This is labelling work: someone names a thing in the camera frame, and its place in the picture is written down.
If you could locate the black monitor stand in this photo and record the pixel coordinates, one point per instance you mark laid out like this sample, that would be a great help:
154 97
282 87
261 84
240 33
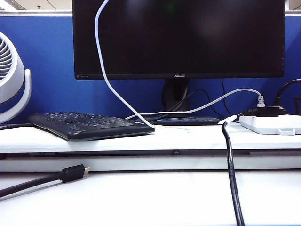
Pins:
175 94

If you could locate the black keyboard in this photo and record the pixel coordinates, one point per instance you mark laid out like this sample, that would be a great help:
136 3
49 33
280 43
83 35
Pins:
94 131

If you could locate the black ASUS monitor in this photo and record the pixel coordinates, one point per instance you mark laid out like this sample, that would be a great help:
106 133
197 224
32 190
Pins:
188 35

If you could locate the white power strip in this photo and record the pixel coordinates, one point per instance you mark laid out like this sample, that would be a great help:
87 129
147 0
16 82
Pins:
263 124

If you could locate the black plug adapter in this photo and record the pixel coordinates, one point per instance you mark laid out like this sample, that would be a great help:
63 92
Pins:
268 111

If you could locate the white desk fan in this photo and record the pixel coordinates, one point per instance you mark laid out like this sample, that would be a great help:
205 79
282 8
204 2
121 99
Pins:
11 77

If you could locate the dark glossy monitor base plate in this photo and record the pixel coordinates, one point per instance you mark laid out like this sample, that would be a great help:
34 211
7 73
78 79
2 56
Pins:
183 121

